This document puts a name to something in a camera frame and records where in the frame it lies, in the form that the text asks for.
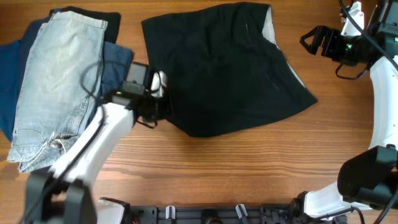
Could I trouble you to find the black shorts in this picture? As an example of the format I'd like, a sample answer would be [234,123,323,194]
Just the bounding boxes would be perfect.
[142,2,317,138]

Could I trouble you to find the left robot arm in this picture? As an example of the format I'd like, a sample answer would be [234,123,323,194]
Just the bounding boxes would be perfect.
[20,62,170,223]

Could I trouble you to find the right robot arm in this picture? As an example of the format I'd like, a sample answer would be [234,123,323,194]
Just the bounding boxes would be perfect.
[299,1,397,223]

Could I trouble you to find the navy blue shorts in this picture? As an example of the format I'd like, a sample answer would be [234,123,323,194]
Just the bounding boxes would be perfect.
[12,8,134,175]

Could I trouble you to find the black garment under pile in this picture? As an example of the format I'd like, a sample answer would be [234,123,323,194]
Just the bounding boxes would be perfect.
[58,5,122,44]

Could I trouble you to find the light blue denim shorts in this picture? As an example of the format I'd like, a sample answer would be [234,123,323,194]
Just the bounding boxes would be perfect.
[6,11,109,174]

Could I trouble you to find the blue garment at left edge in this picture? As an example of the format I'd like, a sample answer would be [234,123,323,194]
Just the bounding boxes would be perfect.
[1,40,20,141]

